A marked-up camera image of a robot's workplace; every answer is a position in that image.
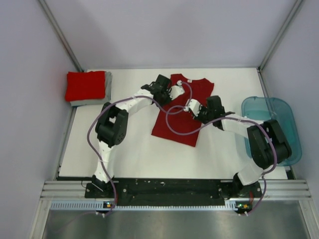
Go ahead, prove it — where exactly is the folded bright red t-shirt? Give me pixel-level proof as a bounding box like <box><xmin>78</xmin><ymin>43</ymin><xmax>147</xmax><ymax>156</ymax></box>
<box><xmin>65</xmin><ymin>71</ymin><xmax>106</xmax><ymax>102</ymax></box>

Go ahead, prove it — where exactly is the dark red t-shirt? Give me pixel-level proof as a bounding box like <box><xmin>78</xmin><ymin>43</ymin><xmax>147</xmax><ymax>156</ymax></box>
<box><xmin>151</xmin><ymin>74</ymin><xmax>214</xmax><ymax>147</ymax></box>

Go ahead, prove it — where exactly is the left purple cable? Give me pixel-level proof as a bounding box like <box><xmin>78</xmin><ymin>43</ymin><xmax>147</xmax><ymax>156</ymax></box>
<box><xmin>86</xmin><ymin>80</ymin><xmax>193</xmax><ymax>215</ymax></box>

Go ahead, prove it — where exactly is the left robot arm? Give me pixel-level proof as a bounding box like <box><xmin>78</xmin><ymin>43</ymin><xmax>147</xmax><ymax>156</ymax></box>
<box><xmin>87</xmin><ymin>75</ymin><xmax>172</xmax><ymax>198</ymax></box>

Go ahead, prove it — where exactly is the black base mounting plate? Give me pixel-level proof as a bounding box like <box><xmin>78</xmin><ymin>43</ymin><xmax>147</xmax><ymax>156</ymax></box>
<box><xmin>85</xmin><ymin>178</ymin><xmax>256</xmax><ymax>206</ymax></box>

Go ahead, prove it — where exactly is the left aluminium frame post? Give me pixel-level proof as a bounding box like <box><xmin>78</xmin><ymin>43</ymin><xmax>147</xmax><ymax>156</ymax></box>
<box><xmin>36</xmin><ymin>0</ymin><xmax>84</xmax><ymax>72</ymax></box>

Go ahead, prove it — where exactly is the translucent blue plastic bin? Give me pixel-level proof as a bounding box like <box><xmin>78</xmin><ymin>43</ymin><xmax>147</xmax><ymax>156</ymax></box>
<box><xmin>241</xmin><ymin>96</ymin><xmax>302</xmax><ymax>166</ymax></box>

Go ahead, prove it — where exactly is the right aluminium frame post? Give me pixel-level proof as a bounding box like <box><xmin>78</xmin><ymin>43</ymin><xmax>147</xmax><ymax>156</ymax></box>
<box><xmin>257</xmin><ymin>0</ymin><xmax>306</xmax><ymax>71</ymax></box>

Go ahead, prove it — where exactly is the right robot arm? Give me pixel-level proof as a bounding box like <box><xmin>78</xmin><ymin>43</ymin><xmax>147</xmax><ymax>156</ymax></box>
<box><xmin>188</xmin><ymin>96</ymin><xmax>292</xmax><ymax>197</ymax></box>

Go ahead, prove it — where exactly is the grey slotted cable duct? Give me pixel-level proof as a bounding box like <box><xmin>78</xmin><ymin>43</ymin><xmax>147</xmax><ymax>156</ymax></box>
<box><xmin>50</xmin><ymin>200</ymin><xmax>252</xmax><ymax>212</ymax></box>

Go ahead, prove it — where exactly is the folded grey t-shirt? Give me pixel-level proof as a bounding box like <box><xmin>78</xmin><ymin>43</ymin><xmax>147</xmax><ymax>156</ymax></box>
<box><xmin>70</xmin><ymin>71</ymin><xmax>113</xmax><ymax>107</ymax></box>

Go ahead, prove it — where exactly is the aluminium frame post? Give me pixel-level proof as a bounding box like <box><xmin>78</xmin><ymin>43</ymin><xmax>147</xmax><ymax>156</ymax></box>
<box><xmin>257</xmin><ymin>0</ymin><xmax>306</xmax><ymax>71</ymax></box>
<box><xmin>36</xmin><ymin>0</ymin><xmax>84</xmax><ymax>72</ymax></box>

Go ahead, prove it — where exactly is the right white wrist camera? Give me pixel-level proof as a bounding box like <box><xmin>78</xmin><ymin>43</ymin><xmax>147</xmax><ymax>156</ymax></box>
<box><xmin>183</xmin><ymin>99</ymin><xmax>202</xmax><ymax>120</ymax></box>

